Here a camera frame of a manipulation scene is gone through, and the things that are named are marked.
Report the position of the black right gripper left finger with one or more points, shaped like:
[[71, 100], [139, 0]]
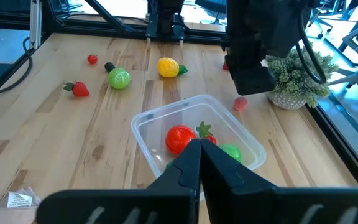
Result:
[[135, 208]]

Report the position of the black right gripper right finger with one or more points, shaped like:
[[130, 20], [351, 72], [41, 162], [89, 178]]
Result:
[[259, 205]]

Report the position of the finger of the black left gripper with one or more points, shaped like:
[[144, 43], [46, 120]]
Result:
[[255, 82]]

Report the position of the smooth green toy apple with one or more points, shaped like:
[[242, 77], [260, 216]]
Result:
[[232, 152]]

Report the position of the red toy strawberry with leaves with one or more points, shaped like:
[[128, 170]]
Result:
[[78, 89], [204, 132]]

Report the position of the red toy tomato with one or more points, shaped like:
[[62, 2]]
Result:
[[179, 138]]

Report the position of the clear plastic tupperware container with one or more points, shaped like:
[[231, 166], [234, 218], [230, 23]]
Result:
[[154, 124]]

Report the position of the yellow toy pineapple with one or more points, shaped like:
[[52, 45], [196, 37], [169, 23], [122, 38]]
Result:
[[168, 67]]

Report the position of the light green toy lime half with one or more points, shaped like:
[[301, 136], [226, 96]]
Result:
[[119, 78]]

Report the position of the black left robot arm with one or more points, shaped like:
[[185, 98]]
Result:
[[166, 18]]

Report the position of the green succulent plant in pot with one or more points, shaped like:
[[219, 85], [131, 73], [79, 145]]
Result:
[[297, 77]]

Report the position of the silver aluminium post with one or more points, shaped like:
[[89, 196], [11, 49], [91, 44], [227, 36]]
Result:
[[35, 25]]

